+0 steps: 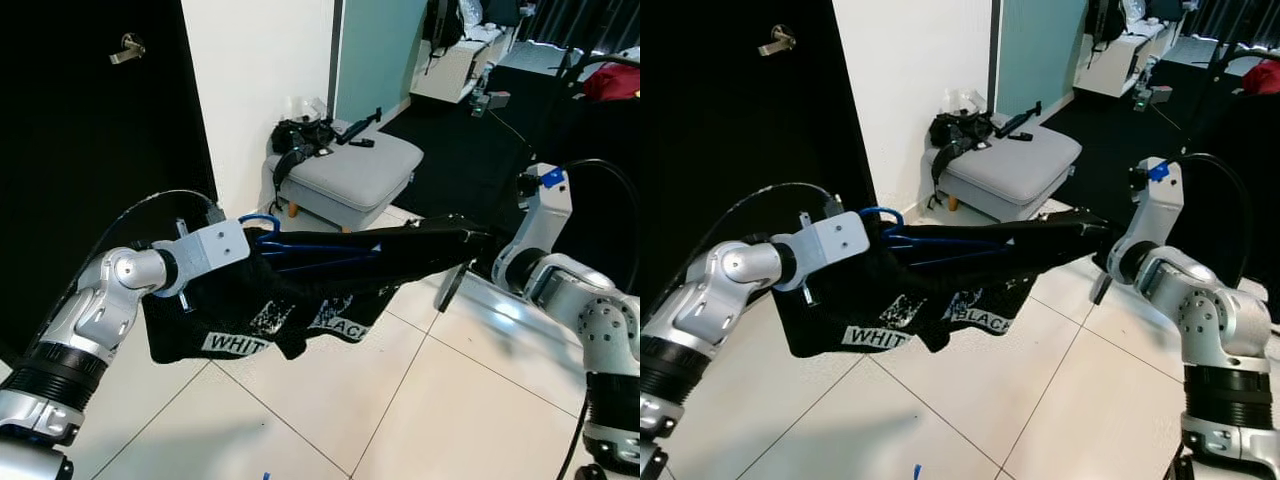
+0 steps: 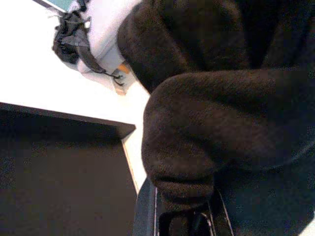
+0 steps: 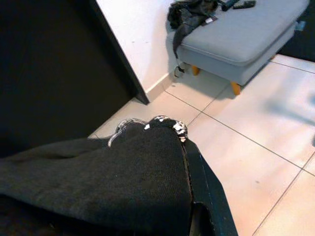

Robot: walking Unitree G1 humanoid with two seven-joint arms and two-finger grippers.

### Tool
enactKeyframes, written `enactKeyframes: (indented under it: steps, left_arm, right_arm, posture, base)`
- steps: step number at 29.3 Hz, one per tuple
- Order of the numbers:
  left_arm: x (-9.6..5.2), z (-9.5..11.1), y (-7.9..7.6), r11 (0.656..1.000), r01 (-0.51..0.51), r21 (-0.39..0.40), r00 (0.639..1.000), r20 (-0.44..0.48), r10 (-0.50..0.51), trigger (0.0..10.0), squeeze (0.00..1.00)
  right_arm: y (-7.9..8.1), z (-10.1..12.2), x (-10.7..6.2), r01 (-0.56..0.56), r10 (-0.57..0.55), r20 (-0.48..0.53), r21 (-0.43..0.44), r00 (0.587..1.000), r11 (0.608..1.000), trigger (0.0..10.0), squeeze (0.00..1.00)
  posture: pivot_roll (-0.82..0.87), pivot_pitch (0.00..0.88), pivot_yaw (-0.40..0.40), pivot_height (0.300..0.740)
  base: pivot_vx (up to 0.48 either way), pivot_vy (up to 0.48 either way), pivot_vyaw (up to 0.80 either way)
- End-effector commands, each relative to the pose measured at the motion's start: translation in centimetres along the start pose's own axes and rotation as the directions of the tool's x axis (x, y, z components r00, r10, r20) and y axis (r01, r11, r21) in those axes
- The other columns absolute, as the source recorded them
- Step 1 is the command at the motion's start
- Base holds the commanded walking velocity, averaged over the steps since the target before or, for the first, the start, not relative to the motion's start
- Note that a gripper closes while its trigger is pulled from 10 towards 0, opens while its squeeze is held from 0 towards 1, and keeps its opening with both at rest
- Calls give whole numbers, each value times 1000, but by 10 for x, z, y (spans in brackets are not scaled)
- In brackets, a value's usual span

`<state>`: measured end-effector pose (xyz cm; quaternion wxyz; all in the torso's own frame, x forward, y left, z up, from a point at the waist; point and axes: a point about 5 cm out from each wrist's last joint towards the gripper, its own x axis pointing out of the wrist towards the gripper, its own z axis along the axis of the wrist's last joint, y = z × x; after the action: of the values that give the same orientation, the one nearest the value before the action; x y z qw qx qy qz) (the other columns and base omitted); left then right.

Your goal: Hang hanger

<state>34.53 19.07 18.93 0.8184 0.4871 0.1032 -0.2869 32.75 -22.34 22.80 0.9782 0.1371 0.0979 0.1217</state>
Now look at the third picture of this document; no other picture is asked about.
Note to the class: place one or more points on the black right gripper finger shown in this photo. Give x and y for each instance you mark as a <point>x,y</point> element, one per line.
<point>209,196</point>

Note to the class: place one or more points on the plain black shirt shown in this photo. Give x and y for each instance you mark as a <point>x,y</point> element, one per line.
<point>110,184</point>

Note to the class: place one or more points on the grey upholstered ottoman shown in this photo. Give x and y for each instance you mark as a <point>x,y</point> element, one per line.
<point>233,37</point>

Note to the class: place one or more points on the black remote control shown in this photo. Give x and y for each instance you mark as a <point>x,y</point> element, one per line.
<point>246,3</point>
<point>227,5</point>

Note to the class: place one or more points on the black cabinet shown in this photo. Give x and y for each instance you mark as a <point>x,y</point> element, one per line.
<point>49,61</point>

